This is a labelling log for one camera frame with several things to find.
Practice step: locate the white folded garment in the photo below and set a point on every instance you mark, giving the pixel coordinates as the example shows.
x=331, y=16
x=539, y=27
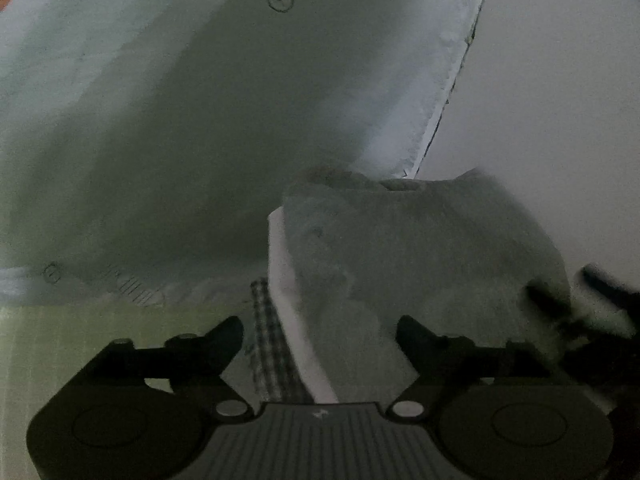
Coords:
x=286, y=298

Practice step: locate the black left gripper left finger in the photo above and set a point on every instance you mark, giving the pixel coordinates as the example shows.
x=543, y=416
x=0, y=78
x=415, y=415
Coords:
x=196, y=365

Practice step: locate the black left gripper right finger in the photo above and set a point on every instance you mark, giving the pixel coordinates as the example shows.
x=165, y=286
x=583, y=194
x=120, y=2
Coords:
x=439, y=362

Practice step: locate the checkered folded shirt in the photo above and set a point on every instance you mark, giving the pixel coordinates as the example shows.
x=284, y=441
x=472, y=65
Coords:
x=275, y=374

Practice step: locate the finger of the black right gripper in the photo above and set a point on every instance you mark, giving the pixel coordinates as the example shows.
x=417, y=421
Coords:
x=555, y=312
x=619, y=295

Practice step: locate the grey sweatpants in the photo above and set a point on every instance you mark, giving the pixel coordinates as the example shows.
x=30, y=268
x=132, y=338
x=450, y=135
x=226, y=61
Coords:
x=453, y=254

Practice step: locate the light blue carrot-print quilt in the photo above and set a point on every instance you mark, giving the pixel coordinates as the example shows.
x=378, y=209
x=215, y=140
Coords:
x=145, y=142

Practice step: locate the green grid mat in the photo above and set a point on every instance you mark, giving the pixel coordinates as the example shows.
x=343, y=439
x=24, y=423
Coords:
x=43, y=347

